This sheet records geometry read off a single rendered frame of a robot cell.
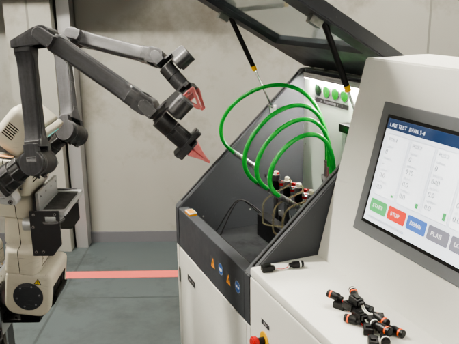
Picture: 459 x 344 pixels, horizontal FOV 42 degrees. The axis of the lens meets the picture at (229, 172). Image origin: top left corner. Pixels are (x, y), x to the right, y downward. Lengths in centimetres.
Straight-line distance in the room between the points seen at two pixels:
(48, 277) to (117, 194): 234
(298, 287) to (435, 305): 37
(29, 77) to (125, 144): 249
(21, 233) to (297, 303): 107
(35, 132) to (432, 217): 117
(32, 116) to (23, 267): 57
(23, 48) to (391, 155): 112
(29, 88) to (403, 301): 123
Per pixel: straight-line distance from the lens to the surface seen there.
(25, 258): 220
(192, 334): 242
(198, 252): 216
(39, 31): 191
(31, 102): 193
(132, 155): 439
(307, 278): 167
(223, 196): 238
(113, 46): 234
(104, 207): 454
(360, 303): 147
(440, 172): 146
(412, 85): 159
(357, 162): 171
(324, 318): 149
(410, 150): 154
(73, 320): 359
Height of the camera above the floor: 170
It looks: 16 degrees down
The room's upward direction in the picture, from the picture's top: 1 degrees counter-clockwise
